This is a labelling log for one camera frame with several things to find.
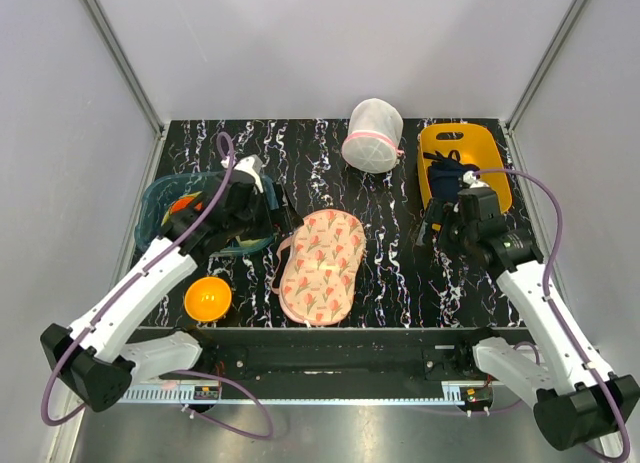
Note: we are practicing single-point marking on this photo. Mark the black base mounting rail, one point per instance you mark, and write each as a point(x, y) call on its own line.
point(409, 354)

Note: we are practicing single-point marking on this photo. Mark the navy blue bra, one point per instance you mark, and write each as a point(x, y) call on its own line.
point(444, 174)

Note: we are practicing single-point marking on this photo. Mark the yellow-green plate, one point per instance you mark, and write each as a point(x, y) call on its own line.
point(250, 242)

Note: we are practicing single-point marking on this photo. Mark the floral mesh laundry bag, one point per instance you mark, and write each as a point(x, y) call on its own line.
point(317, 285)

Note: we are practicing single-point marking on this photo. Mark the white cylindrical mesh laundry bag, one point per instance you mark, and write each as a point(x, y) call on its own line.
point(374, 133)

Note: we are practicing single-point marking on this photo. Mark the orange translucent cup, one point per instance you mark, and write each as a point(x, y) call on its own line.
point(182, 203)

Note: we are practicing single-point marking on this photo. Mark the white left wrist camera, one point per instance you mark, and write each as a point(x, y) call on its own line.
point(247, 170)

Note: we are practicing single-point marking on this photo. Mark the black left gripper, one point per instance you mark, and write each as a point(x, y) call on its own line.
point(281, 221)

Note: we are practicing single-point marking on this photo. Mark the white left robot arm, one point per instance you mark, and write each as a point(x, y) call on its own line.
point(93, 356)

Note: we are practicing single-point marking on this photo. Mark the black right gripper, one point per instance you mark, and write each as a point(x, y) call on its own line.
point(440, 212)

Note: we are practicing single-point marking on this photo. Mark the orange plastic bowl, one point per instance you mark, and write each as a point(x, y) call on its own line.
point(208, 299)

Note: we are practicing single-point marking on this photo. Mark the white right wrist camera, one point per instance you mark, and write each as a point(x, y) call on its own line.
point(471, 183)

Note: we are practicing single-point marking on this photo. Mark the teal transparent plastic bin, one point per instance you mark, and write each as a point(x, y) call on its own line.
point(163, 192)

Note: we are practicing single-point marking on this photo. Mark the orange plastic basket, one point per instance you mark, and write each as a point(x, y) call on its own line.
point(474, 142)

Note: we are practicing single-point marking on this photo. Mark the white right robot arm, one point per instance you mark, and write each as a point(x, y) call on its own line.
point(575, 395)

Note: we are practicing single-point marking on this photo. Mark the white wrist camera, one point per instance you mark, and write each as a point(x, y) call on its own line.
point(471, 183)
point(247, 170)

